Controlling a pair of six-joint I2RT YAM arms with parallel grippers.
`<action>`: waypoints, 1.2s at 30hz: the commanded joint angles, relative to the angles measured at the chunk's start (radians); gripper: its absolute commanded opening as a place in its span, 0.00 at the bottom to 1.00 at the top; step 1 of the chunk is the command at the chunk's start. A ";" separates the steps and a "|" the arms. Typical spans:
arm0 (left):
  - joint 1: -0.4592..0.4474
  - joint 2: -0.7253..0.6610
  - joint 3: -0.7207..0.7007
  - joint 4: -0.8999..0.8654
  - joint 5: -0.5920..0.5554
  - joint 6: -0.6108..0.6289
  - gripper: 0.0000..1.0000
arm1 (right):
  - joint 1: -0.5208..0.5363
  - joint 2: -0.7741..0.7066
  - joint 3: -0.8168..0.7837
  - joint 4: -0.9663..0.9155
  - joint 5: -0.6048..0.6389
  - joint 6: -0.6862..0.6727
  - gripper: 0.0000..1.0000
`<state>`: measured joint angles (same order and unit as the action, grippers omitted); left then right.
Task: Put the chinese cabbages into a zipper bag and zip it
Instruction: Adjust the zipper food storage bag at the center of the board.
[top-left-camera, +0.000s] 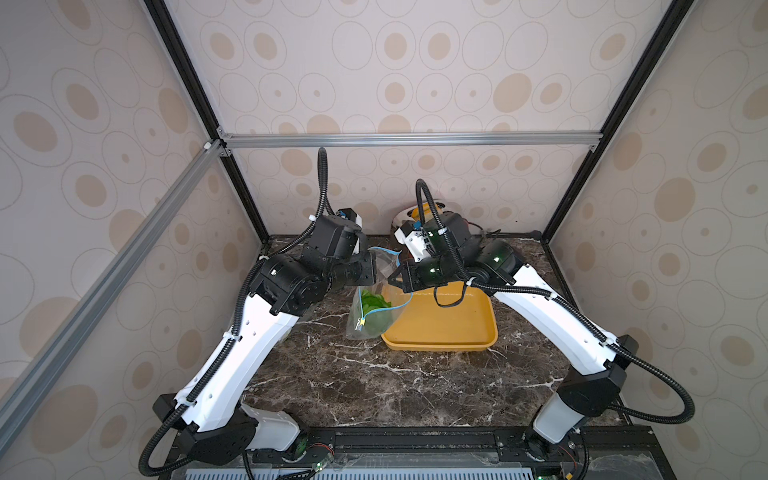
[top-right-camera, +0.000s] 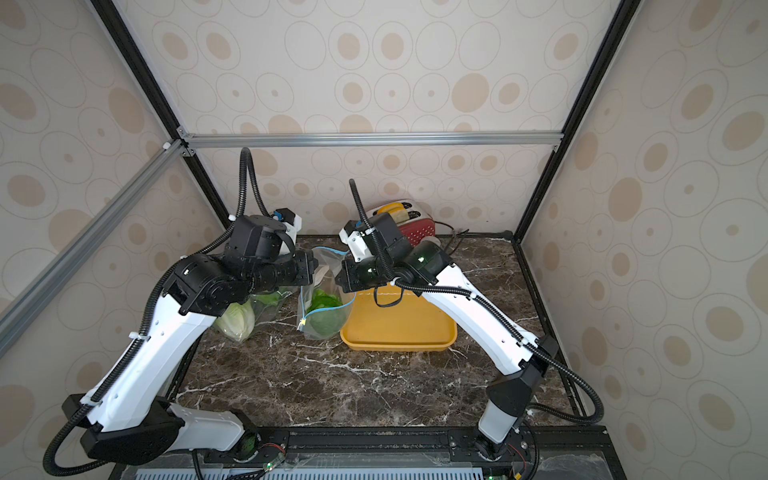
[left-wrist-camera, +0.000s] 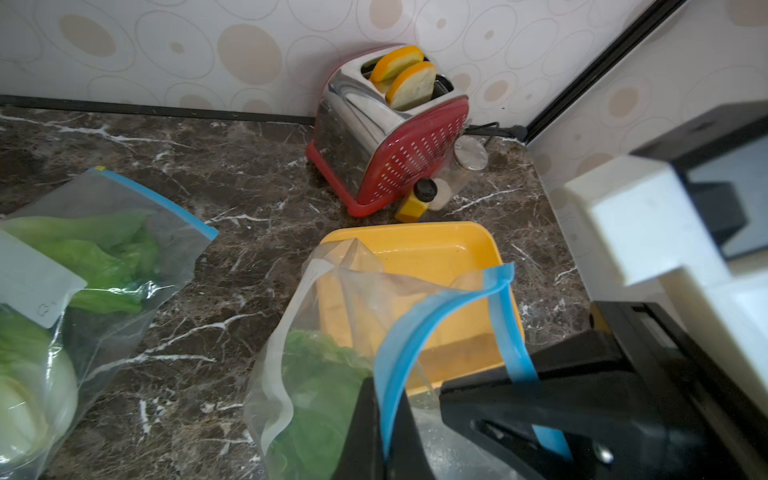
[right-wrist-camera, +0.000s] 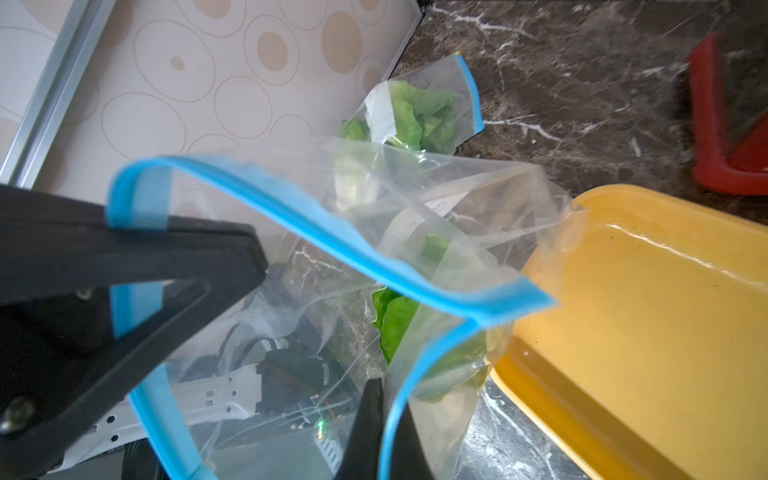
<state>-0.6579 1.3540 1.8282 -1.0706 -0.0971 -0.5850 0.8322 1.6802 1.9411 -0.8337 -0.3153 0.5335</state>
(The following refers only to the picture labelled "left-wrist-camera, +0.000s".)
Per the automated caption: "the clear zipper bag blue seal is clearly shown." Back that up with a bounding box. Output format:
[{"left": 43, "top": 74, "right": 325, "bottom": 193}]
[{"left": 1, "top": 167, "right": 217, "bottom": 479}]

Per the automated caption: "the chinese cabbage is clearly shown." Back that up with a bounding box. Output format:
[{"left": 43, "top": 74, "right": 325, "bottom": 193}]
[
  {"left": 266, "top": 330, "right": 372, "bottom": 479},
  {"left": 1, "top": 209, "right": 160, "bottom": 315},
  {"left": 1, "top": 306, "right": 79, "bottom": 469}
]

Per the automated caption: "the clear glass salt jar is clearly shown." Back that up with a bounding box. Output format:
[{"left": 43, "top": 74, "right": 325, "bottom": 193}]
[{"left": 428, "top": 135, "right": 488, "bottom": 211}]

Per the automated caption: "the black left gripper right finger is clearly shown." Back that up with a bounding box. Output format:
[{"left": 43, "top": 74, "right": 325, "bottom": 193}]
[{"left": 385, "top": 393, "right": 435, "bottom": 480}]

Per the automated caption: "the red chrome toaster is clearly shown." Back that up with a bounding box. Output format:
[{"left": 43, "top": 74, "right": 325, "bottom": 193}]
[{"left": 306, "top": 45, "right": 470, "bottom": 218}]

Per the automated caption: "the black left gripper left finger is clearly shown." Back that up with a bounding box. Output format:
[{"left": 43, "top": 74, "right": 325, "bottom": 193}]
[{"left": 332, "top": 377, "right": 384, "bottom": 480}]

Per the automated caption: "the black frame post right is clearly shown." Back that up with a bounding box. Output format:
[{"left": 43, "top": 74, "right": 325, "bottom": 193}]
[{"left": 522, "top": 0, "right": 687, "bottom": 144}]

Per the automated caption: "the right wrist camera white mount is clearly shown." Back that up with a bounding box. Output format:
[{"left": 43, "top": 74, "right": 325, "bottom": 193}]
[{"left": 563, "top": 98, "right": 768, "bottom": 415}]

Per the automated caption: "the black toaster power cable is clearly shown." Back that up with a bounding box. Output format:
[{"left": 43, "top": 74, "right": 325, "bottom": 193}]
[{"left": 464, "top": 121, "right": 529, "bottom": 144}]

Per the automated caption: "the yellow rectangular tray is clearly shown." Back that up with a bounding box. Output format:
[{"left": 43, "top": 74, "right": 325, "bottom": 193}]
[{"left": 316, "top": 221, "right": 525, "bottom": 395}]

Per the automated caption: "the pale toast slice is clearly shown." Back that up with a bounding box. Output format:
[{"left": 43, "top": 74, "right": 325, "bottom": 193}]
[{"left": 385, "top": 61, "right": 437, "bottom": 111}]

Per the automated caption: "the yellow spice bottle black cap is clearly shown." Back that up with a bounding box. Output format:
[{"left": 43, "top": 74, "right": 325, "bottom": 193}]
[{"left": 395, "top": 178, "right": 438, "bottom": 223}]

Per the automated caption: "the yellow toast slice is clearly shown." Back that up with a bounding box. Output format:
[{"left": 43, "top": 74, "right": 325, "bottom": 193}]
[{"left": 369, "top": 46, "right": 424, "bottom": 84}]

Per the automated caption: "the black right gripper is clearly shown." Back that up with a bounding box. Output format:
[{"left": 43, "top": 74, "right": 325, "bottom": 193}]
[{"left": 440, "top": 301, "right": 767, "bottom": 479}]

